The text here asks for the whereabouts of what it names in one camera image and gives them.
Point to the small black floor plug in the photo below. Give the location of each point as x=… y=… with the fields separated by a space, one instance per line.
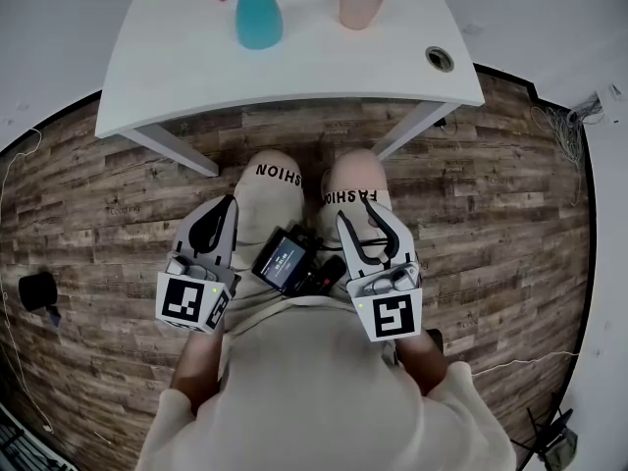
x=441 y=122

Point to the white table leg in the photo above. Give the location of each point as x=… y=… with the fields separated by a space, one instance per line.
x=409 y=130
x=176 y=147

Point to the black cylindrical floor object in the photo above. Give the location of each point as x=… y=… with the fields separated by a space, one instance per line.
x=38 y=292

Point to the pink plastic cup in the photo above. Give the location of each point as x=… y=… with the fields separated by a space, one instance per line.
x=360 y=3

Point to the person's left leg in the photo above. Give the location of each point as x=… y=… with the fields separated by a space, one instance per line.
x=272 y=157

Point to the black device with screen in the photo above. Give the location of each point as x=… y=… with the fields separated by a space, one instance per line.
x=282 y=260

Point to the black floor stand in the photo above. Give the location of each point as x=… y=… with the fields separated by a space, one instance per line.
x=554 y=437

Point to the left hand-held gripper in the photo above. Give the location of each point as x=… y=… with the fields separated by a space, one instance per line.
x=196 y=302

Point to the person's leg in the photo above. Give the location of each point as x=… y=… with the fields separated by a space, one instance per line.
x=272 y=157
x=355 y=167

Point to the white power box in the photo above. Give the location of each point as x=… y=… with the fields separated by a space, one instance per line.
x=611 y=101

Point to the person's beige shirt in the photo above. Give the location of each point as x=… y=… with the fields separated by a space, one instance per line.
x=319 y=400

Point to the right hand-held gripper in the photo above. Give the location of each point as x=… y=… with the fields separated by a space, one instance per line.
x=387 y=312

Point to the person's right forearm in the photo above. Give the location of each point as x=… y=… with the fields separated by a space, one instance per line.
x=422 y=366

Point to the dark metal floor rack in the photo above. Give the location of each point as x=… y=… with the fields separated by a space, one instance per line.
x=24 y=444

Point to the person's left forearm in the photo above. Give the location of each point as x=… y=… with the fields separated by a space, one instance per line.
x=196 y=371

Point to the teal large spray bottle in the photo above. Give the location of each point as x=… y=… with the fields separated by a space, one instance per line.
x=259 y=17

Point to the person's right leg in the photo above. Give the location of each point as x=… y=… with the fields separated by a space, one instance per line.
x=355 y=167

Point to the person's right hand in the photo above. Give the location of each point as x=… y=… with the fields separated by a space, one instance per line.
x=373 y=221

